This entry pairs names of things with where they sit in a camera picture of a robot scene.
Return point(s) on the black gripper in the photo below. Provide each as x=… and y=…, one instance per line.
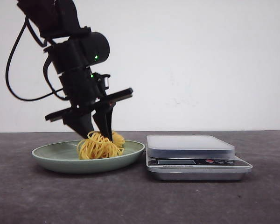
x=82, y=91

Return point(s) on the yellow vermicelli noodle bundle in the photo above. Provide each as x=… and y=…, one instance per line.
x=96, y=146

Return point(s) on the light green plate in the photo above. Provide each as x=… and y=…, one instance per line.
x=62, y=157

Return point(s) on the silver digital kitchen scale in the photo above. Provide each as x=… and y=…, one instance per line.
x=193, y=157

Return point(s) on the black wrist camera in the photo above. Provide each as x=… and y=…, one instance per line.
x=102, y=80

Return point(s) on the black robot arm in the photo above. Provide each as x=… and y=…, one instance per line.
x=72, y=51

